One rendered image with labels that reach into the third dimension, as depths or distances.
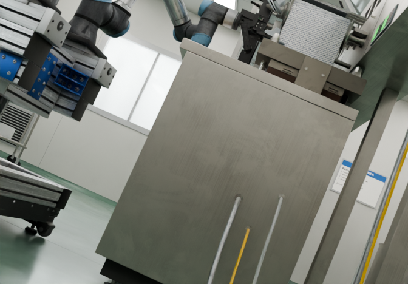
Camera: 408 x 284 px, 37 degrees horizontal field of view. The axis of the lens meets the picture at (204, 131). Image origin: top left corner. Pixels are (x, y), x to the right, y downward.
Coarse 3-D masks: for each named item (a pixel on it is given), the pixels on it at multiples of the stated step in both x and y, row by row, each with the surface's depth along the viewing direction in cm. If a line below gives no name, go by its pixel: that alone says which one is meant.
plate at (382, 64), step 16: (384, 0) 235; (400, 0) 193; (384, 16) 214; (400, 16) 181; (368, 32) 243; (384, 32) 197; (400, 32) 192; (368, 48) 222; (384, 48) 210; (400, 48) 204; (336, 64) 327; (352, 64) 250; (368, 64) 232; (384, 64) 224; (400, 64) 218; (368, 80) 249; (384, 80) 241; (400, 80) 233; (368, 96) 271; (400, 96) 252; (368, 112) 295; (352, 128) 339
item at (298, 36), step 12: (288, 24) 239; (300, 24) 238; (288, 36) 238; (300, 36) 238; (312, 36) 238; (324, 36) 237; (300, 48) 237; (312, 48) 237; (324, 48) 237; (336, 48) 237; (324, 60) 236
